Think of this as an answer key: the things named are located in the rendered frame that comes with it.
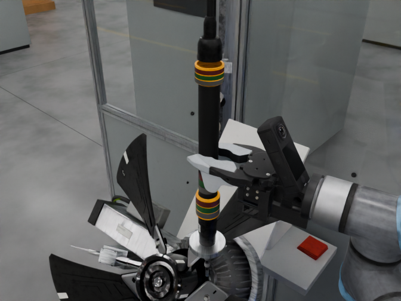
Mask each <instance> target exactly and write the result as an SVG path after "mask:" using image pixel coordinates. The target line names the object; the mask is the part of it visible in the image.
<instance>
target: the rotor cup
mask: <svg viewBox="0 0 401 301"><path fill-rule="evenodd" d="M176 260H183V261H184V262H185V263H177V262H176ZM187 262H188V248H182V249H178V250H175V251H173V252H172V253H156V254H153V255H151V256H149V257H147V258H146V259H145V260H144V261H143V262H142V263H141V265H140V266H139V269H138V271H137V274H136V279H135V287H136V291H137V294H138V297H139V299H140V301H185V299H187V297H184V298H180V296H181V295H183V294H188V297H189V296H190V295H191V294H192V293H193V292H194V291H195V290H197V289H198V288H199V287H200V286H201V285H202V284H203V283H204V282H206V281H210V282H212V283H213V284H214V274H213V270H212V267H211V265H209V275H208V277H206V276H205V265H204V262H205V259H203V261H201V262H200V264H199V265H198V266H197V267H196V268H195V270H194V271H192V267H188V266H187ZM156 277H160V278H161V279H162V285H161V286H160V287H156V286H155V285H154V279H155V278H156Z"/></svg>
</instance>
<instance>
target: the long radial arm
mask: <svg viewBox="0 0 401 301"><path fill-rule="evenodd" d="M95 227H97V228H99V229H100V230H101V231H103V232H104V233H105V234H107V235H108V236H110V237H111V238H113V239H114V240H116V241H117V242H118V243H120V244H122V245H123V246H124V247H126V248H127V249H129V250H130V251H132V252H133V253H134V254H136V255H137V256H139V257H140V258H142V259H143V260H145V259H146V258H147V257H149V256H151V255H153V254H156V253H159V252H158V249H155V247H156V246H155V241H154V239H153V238H152V236H150V235H149V233H148V230H147V227H146V225H145V223H143V222H142V221H140V220H138V219H137V218H135V217H134V216H132V215H130V214H129V213H128V212H127V207H123V206H118V205H112V204H104V206H103V208H102V211H101V213H100V215H99V217H98V219H97V222H96V224H95ZM160 230H161V233H162V236H163V238H166V240H167V244H166V247H167V253H171V252H170V250H173V251H175V249H174V246H175V247H178V245H177V244H176V243H177V242H179V243H180V241H181V240H180V239H179V238H177V237H176V236H174V235H173V234H171V233H169V232H168V231H166V230H164V229H160Z"/></svg>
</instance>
